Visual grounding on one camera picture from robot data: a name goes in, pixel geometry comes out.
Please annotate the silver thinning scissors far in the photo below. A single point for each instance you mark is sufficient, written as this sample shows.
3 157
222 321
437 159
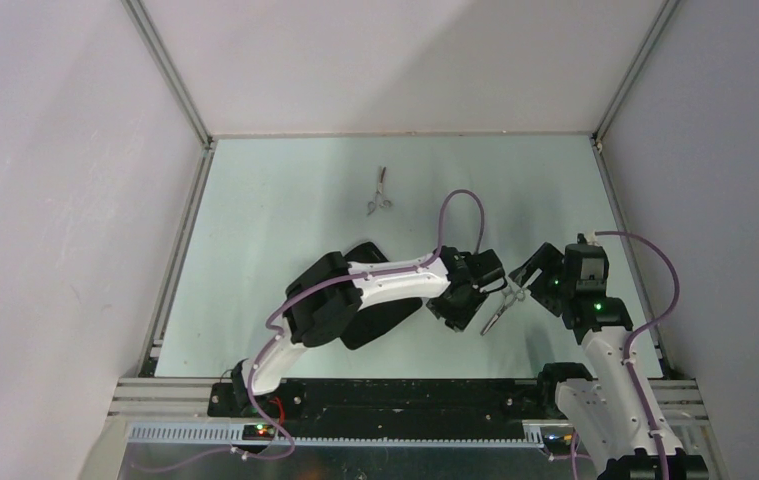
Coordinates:
379 199

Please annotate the aluminium front frame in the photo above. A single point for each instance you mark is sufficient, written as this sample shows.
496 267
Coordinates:
174 410

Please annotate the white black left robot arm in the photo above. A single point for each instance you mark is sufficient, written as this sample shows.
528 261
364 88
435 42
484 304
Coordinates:
355 302

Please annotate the black zippered tool case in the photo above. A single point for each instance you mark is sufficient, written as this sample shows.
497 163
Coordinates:
375 321

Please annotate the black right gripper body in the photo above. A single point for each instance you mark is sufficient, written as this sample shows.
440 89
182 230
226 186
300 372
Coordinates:
569 288

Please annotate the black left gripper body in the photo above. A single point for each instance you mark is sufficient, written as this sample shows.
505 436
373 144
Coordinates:
459 312

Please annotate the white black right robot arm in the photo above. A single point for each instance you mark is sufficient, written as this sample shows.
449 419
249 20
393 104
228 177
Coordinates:
617 384

